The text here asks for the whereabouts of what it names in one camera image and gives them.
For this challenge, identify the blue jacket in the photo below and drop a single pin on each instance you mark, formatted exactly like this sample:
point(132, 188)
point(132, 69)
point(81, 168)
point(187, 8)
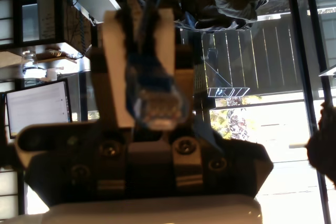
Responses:
point(231, 11)

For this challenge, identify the silver laptop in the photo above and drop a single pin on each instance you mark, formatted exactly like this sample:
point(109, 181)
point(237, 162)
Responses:
point(97, 1)

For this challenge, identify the computer monitor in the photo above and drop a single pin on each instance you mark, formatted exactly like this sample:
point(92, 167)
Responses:
point(36, 106)

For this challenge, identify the gripper camera bar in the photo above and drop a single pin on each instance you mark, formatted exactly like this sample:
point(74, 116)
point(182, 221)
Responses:
point(34, 140)

